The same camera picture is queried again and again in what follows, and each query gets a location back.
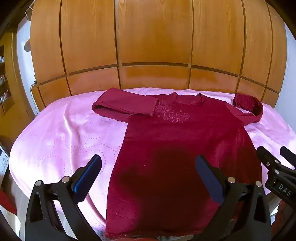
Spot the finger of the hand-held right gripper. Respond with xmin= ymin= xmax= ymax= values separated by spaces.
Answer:
xmin=256 ymin=146 xmax=289 ymax=184
xmin=279 ymin=146 xmax=296 ymax=168

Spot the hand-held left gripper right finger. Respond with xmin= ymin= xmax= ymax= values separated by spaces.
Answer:
xmin=193 ymin=155 xmax=272 ymax=241

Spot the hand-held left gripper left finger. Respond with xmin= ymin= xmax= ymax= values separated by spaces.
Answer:
xmin=24 ymin=154 xmax=102 ymax=241

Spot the maroon embroidered sweater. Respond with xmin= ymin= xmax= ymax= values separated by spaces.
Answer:
xmin=92 ymin=88 xmax=264 ymax=239

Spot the pink dotted blanket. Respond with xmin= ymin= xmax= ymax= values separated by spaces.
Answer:
xmin=8 ymin=87 xmax=296 ymax=234

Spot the white bed base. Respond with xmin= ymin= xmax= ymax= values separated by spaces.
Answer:
xmin=7 ymin=170 xmax=31 ymax=233

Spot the white appliance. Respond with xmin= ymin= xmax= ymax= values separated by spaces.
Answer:
xmin=0 ymin=144 xmax=10 ymax=180

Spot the red cloth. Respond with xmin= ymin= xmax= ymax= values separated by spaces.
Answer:
xmin=0 ymin=190 xmax=18 ymax=216

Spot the wooden shelf unit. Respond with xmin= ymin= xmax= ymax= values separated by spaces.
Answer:
xmin=0 ymin=31 xmax=35 ymax=149

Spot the wooden wardrobe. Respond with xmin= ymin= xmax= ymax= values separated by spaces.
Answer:
xmin=30 ymin=0 xmax=288 ymax=111

